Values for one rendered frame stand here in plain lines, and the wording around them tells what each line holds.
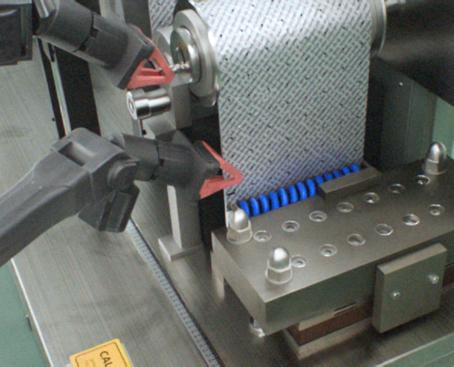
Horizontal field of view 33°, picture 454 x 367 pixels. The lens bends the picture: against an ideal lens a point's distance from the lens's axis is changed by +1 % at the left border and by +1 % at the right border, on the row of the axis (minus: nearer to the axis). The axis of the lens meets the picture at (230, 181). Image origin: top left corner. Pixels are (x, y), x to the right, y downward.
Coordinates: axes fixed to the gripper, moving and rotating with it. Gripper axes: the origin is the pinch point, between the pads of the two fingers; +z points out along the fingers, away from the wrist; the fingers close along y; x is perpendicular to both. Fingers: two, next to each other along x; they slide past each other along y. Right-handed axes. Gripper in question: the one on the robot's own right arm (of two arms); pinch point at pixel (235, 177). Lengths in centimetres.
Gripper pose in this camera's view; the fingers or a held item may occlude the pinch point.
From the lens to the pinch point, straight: 107.3
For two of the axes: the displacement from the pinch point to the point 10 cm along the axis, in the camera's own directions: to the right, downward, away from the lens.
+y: 4.4, 5.1, -7.4
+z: 8.0, 1.5, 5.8
